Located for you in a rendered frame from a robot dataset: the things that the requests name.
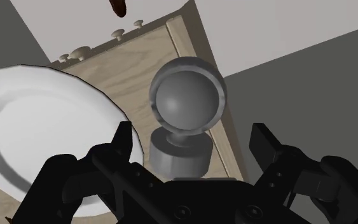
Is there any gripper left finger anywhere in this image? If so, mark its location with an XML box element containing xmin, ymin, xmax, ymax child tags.
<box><xmin>12</xmin><ymin>120</ymin><xmax>167</xmax><ymax>224</ymax></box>

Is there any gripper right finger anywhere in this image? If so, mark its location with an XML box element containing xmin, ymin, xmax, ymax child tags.
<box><xmin>248</xmin><ymin>122</ymin><xmax>358</xmax><ymax>224</ymax></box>

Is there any light wooden chest of drawers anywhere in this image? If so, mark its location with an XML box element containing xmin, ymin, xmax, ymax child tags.
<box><xmin>0</xmin><ymin>15</ymin><xmax>245</xmax><ymax>224</ymax></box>

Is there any grey ball on round stand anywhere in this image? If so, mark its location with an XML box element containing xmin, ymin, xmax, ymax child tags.
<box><xmin>148</xmin><ymin>56</ymin><xmax>228</xmax><ymax>181</ymax></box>

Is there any white round plate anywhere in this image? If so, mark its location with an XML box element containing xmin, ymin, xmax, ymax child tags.
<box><xmin>0</xmin><ymin>64</ymin><xmax>145</xmax><ymax>218</ymax></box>

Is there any dark brown rounded object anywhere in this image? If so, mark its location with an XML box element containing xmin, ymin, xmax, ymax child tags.
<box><xmin>109</xmin><ymin>0</ymin><xmax>128</xmax><ymax>18</ymax></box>

